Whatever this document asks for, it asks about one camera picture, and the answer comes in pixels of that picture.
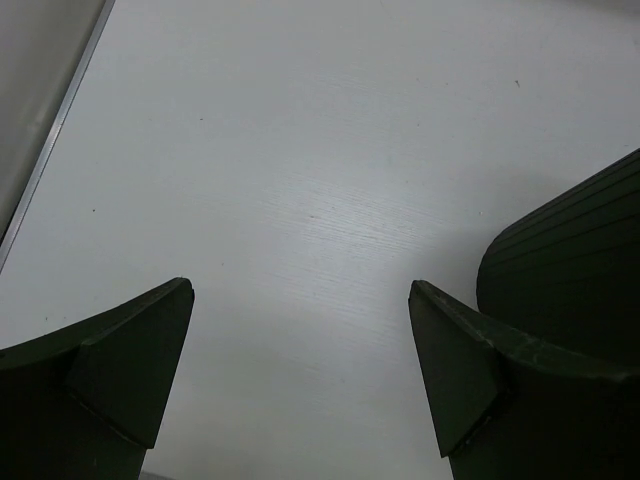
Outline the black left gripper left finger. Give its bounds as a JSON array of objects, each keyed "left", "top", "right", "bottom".
[{"left": 1, "top": 278, "right": 195, "bottom": 479}]

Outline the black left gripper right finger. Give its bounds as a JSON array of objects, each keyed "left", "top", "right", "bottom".
[{"left": 408, "top": 280, "right": 639, "bottom": 479}]

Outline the black plastic waste bin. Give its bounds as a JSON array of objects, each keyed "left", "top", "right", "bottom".
[{"left": 476, "top": 152, "right": 639, "bottom": 367}]

